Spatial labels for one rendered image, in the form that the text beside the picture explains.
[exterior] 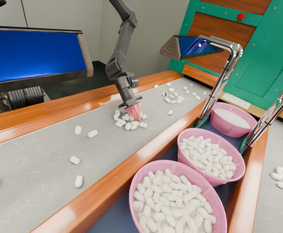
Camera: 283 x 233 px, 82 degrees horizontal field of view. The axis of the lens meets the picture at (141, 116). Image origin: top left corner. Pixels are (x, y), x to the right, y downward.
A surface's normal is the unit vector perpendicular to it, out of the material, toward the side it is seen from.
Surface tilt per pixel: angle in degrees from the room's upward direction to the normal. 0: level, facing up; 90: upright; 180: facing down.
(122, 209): 0
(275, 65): 90
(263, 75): 90
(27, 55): 58
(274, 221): 0
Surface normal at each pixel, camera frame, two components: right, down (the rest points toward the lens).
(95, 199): 0.21, -0.80
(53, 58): 0.76, 0.00
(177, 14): -0.58, 0.35
